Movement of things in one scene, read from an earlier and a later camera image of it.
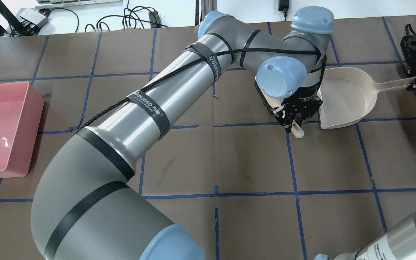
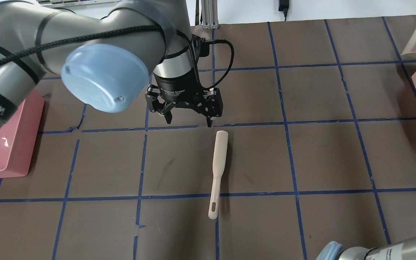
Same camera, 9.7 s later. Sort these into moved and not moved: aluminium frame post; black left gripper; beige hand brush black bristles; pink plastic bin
Moved: black left gripper; beige hand brush black bristles
Not moved: aluminium frame post; pink plastic bin
